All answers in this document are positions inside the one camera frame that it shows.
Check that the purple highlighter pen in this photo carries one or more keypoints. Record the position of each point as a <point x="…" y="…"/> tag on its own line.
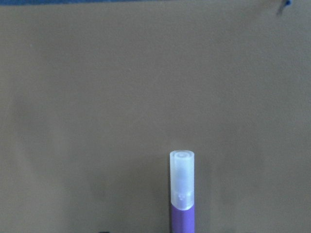
<point x="182" y="191"/>

